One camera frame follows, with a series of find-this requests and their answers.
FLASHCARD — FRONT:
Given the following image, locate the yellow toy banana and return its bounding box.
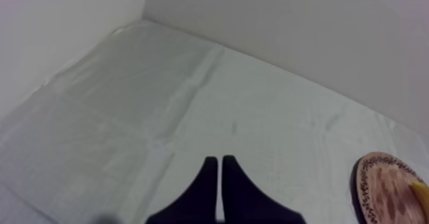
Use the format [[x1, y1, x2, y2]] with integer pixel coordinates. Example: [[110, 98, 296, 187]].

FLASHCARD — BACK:
[[410, 181, 429, 216]]

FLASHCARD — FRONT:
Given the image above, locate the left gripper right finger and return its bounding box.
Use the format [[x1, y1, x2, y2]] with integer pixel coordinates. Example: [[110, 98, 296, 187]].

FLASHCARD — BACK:
[[222, 154, 308, 224]]

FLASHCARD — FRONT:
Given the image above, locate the round wooden board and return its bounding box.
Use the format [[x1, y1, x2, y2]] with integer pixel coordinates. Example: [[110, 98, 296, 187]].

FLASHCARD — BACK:
[[350, 151, 429, 224]]

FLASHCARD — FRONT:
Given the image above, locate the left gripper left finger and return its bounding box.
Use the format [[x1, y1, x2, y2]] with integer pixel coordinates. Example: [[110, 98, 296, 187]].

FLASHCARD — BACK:
[[145, 156, 218, 224]]

